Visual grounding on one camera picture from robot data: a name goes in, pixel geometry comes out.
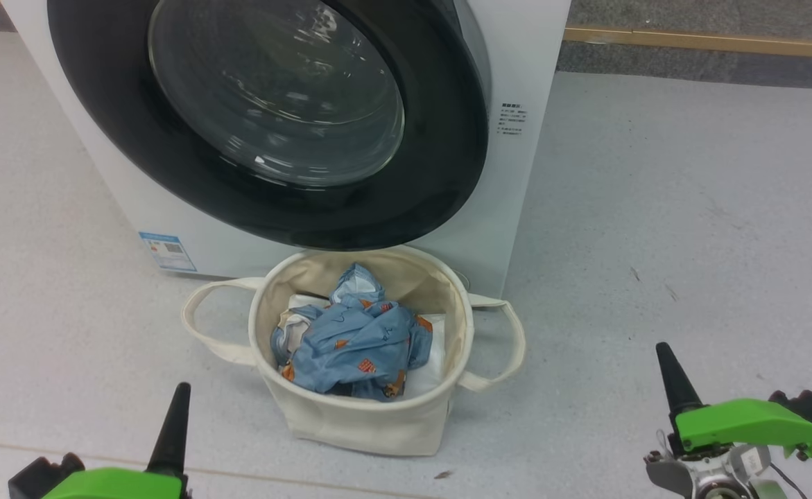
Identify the cream canvas laundry basket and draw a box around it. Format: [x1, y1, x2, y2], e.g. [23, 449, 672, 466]
[182, 245, 526, 458]

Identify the blue patterned garment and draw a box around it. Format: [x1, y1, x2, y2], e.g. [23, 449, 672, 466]
[270, 262, 435, 403]

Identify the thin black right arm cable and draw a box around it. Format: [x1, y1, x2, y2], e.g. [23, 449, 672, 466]
[769, 460, 810, 499]

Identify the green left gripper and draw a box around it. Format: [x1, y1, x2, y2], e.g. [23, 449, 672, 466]
[40, 382, 192, 499]

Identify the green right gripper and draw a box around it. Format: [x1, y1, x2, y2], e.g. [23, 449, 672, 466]
[655, 342, 812, 459]

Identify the small black text label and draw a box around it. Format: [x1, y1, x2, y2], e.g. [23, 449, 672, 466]
[496, 102, 528, 137]

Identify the black washing machine door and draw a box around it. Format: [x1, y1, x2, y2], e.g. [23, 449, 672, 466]
[46, 0, 494, 252]

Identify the white folded sheet liner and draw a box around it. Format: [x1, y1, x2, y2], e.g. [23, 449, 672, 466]
[286, 294, 447, 400]

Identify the blue energy label sticker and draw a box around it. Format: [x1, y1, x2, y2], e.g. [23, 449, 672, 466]
[138, 231, 198, 273]

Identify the white front-load washing machine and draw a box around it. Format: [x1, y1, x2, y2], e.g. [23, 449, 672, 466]
[0, 0, 573, 300]

